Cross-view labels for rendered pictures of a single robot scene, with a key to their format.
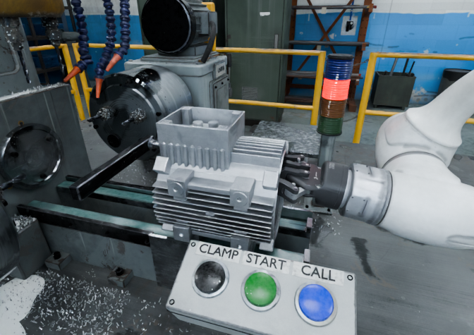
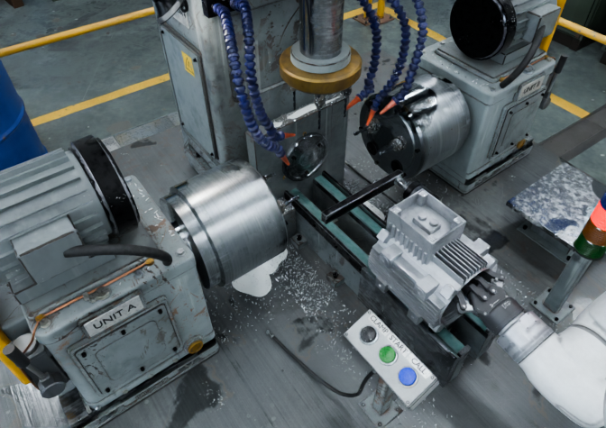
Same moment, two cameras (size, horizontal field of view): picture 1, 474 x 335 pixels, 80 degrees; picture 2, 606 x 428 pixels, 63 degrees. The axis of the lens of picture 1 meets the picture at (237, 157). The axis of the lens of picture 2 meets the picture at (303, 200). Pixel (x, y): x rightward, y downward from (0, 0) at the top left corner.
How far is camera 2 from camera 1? 0.66 m
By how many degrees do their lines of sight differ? 36
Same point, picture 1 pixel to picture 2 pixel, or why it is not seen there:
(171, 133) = (396, 221)
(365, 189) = (514, 337)
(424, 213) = (545, 378)
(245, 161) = (440, 266)
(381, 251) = not seen: hidden behind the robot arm
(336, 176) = (501, 314)
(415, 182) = (555, 355)
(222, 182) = (417, 271)
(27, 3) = (335, 88)
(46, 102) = (326, 115)
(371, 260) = not seen: hidden behind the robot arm
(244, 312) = (374, 359)
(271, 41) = not seen: outside the picture
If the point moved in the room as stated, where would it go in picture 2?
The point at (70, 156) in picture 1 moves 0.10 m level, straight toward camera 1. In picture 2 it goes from (331, 156) to (330, 179)
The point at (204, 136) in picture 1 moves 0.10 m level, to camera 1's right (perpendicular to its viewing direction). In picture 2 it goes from (417, 237) to (463, 261)
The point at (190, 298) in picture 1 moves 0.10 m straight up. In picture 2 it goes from (354, 338) to (359, 308)
